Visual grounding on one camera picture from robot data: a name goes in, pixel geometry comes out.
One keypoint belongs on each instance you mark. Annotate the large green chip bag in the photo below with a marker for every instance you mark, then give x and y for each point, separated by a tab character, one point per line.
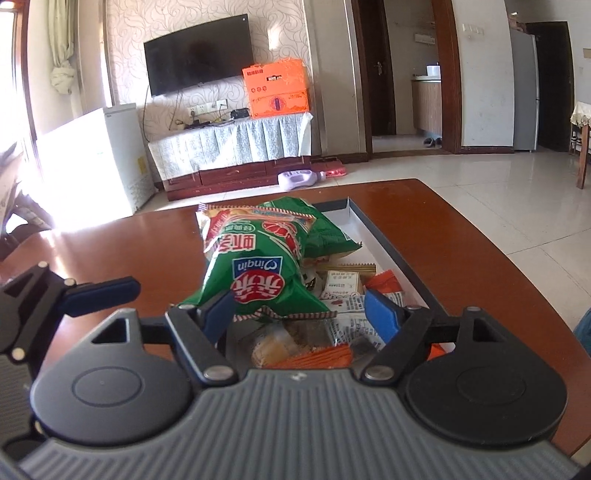
258	277

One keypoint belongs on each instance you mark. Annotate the green checked-edge snack bag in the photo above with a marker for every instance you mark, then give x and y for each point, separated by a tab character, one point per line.
328	235

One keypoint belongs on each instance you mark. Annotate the clear packet of yellow snacks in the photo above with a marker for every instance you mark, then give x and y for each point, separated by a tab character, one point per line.
272	346

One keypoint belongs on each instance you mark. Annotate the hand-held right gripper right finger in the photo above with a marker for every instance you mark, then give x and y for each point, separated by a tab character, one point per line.
383	318

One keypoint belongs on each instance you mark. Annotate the cream window curtain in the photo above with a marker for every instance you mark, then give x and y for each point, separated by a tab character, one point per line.
62	74

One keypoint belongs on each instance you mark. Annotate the orange stick packet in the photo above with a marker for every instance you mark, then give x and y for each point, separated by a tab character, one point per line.
323	357

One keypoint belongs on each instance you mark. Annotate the grey cardboard box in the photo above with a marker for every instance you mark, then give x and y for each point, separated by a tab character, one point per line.
392	258

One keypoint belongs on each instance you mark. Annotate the cream lace tablecloth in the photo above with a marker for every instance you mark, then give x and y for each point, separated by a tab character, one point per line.
582	113

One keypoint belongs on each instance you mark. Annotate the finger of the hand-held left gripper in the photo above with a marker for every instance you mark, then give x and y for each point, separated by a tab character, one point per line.
99	290

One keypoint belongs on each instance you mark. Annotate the wooden side table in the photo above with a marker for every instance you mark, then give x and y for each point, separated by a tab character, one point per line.
584	161

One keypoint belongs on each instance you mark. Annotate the blue plastic bag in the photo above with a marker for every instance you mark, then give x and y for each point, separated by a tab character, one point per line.
585	332

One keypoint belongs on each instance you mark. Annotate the white container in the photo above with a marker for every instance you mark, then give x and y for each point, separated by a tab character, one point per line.
434	70

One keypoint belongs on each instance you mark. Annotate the black flat-screen television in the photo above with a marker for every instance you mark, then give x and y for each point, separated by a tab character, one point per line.
198	55

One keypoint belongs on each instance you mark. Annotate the white chest freezer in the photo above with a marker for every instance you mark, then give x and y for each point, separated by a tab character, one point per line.
92	161

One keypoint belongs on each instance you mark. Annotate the pink plastic floor item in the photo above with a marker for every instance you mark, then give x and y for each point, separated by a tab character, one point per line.
337	172

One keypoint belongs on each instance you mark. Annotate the orange square snack packet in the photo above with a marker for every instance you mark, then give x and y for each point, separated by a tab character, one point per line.
383	282

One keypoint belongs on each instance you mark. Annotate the wooden TV cabinet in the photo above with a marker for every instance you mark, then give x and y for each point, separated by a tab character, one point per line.
231	177

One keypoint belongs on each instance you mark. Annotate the brown white-label snack packet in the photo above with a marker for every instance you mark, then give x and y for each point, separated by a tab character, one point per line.
341	282

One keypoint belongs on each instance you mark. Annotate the orange gift box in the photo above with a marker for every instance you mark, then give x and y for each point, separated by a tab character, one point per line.
277	87

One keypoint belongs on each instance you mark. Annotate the purple plastic floor item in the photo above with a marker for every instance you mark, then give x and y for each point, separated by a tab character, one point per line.
300	178

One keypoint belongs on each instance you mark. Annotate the silver refrigerator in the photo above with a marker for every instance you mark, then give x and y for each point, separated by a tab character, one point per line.
524	92

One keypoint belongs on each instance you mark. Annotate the silver printed snack packet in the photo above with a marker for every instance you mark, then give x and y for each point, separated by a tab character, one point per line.
353	318

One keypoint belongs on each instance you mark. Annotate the dark chair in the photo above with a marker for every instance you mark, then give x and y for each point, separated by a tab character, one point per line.
23	221

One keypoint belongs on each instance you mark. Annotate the wooden kitchen cabinet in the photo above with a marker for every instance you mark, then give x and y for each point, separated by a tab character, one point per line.
427	106

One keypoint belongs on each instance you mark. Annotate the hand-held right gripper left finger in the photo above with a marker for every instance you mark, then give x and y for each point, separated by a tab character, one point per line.
217	321

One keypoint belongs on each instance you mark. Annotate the cabinet with white cloth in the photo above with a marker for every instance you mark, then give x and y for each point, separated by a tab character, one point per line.
231	143

